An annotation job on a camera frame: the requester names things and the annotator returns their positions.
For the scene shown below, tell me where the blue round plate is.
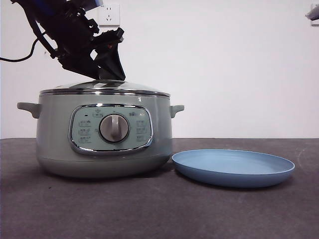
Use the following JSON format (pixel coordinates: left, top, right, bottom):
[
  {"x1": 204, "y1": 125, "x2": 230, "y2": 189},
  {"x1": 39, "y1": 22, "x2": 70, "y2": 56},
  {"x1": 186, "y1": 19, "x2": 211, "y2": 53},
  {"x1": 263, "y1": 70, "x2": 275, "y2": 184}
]
[{"x1": 171, "y1": 148, "x2": 296, "y2": 188}]

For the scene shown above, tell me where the pale green electric steamer pot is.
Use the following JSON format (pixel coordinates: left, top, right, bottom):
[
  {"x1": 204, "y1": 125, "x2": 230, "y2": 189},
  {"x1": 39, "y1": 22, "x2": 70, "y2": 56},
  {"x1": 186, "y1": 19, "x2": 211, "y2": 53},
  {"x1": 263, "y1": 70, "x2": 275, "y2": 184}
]
[{"x1": 16, "y1": 94, "x2": 185, "y2": 179}]

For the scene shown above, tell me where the white wall socket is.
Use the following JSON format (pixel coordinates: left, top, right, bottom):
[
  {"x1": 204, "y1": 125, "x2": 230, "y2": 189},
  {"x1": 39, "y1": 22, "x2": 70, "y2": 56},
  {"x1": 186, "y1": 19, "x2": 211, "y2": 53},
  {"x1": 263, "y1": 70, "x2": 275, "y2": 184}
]
[{"x1": 98, "y1": 3, "x2": 121, "y2": 27}]

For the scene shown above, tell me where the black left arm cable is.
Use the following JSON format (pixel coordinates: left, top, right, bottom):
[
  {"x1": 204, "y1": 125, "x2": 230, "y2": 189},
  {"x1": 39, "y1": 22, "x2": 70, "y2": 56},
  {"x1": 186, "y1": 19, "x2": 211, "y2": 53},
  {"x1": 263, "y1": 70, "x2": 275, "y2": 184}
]
[{"x1": 0, "y1": 37, "x2": 38, "y2": 62}]

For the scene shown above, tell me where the glass lid with green knob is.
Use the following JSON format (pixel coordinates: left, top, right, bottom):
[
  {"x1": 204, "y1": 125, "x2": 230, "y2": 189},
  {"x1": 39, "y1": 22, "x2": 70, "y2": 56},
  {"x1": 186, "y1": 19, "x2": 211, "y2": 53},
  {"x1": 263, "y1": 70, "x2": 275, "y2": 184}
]
[{"x1": 39, "y1": 79, "x2": 170, "y2": 97}]

